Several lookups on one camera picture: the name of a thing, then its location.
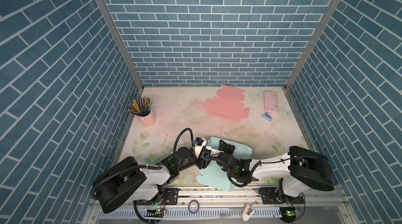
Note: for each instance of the pink pencil case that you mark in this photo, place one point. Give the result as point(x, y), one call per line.
point(271, 102)

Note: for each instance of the aluminium front rail frame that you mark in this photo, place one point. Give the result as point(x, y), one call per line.
point(221, 207)

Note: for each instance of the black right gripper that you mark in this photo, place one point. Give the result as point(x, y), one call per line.
point(224, 148)

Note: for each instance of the bundle of colored pencils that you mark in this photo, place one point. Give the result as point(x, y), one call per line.
point(140, 107)

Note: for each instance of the pink metal pencil bucket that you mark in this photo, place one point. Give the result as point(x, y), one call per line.
point(147, 120)

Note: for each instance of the pink paper box sheet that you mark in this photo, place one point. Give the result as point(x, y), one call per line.
point(228, 103)

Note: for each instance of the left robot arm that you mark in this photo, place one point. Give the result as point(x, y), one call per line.
point(146, 182)

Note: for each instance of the purple tape roll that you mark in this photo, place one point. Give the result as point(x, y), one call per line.
point(193, 207)

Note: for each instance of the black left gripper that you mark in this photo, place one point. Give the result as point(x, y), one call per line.
point(202, 164)

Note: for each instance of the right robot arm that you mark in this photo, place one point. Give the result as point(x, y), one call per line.
point(298, 170)

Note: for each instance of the mint green paper box sheet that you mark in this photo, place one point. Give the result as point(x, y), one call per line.
point(213, 175)

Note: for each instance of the white pink clip tool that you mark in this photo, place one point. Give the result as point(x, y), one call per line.
point(247, 213)

